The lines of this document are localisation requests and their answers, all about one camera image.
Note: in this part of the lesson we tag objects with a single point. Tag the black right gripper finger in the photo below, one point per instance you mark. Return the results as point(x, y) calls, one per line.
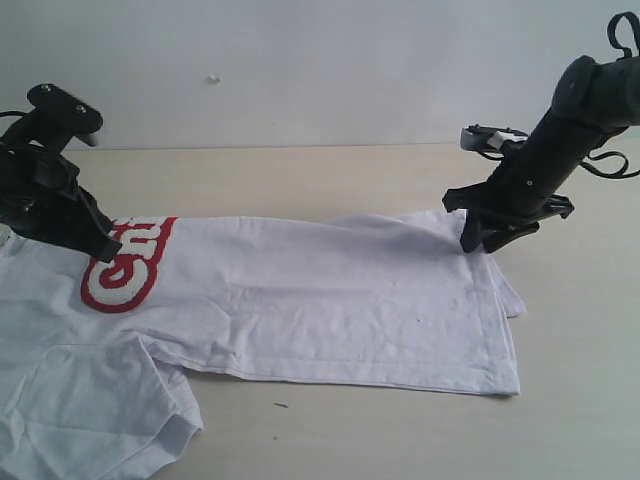
point(467, 198)
point(477, 234)

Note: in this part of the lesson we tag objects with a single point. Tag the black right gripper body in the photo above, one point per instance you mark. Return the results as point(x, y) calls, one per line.
point(530, 172)

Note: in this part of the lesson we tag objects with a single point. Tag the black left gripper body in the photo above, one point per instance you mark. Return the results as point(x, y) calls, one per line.
point(41, 198)

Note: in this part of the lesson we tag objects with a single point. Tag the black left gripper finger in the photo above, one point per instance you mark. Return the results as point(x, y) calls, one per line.
point(97, 243)

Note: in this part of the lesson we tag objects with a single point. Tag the white t-shirt red Chinese patch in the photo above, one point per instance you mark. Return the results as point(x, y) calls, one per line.
point(94, 355)

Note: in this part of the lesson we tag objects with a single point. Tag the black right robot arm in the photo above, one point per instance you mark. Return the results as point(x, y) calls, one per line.
point(591, 104)

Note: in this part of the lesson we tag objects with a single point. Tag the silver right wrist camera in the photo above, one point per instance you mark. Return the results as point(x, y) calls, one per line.
point(484, 139)

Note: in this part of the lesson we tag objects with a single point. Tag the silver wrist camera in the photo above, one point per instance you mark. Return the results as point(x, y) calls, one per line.
point(67, 113)
point(484, 139)

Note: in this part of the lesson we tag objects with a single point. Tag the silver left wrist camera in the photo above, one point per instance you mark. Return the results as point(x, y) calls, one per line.
point(67, 113)

